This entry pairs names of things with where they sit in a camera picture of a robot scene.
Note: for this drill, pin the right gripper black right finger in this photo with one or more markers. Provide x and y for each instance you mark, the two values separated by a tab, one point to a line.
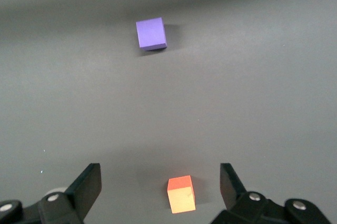
237	205

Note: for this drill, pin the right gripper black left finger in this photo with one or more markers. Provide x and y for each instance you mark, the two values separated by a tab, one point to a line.
79	197

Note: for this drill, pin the orange foam block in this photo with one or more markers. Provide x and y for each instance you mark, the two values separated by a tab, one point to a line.
181	197

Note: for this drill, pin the purple foam block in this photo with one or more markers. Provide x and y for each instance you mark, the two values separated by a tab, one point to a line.
150	33

